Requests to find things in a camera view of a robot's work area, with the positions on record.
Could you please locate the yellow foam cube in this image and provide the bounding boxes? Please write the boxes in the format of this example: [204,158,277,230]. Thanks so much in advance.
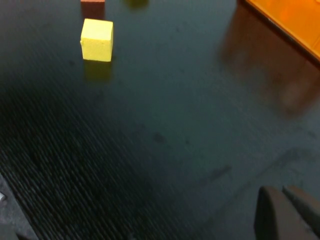
[79,18,114,62]

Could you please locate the orange foam cube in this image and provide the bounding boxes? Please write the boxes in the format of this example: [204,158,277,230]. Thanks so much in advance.
[80,0,105,20]

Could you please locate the orange plastic cutlery holder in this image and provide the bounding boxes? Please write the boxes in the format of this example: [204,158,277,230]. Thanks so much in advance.
[237,0,320,63]

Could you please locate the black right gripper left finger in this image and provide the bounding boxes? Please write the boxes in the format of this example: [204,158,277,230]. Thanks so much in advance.
[0,172,38,240]

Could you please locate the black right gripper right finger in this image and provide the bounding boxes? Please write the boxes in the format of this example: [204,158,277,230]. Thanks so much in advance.
[254,185,320,240]

